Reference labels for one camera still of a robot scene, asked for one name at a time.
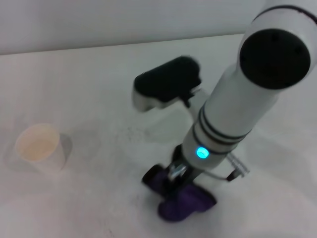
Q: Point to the black and white wrist camera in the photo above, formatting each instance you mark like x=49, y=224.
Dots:
x=168, y=79

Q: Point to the purple rag with black trim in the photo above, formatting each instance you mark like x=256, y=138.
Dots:
x=188, y=200

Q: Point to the white paper cup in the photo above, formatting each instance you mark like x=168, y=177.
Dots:
x=38, y=146

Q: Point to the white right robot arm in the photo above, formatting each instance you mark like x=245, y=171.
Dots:
x=237, y=106

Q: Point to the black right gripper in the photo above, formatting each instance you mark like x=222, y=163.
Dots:
x=177, y=171

